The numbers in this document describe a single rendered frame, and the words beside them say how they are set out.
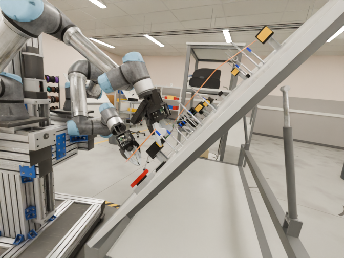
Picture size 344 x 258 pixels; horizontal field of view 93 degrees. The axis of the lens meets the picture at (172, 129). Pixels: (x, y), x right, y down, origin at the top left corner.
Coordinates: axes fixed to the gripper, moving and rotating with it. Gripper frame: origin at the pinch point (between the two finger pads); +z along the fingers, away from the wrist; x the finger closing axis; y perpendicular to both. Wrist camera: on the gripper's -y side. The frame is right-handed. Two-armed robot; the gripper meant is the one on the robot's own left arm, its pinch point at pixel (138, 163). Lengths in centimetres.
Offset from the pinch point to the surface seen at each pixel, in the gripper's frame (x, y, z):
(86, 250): -28.2, 2.8, 18.0
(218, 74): 107, -32, -48
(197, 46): 98, -15, -74
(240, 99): 20, 47, 16
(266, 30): 52, 44, -1
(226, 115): 17.0, 44.0, 16.2
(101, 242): -23.4, 3.3, 18.8
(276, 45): 57, 40, 2
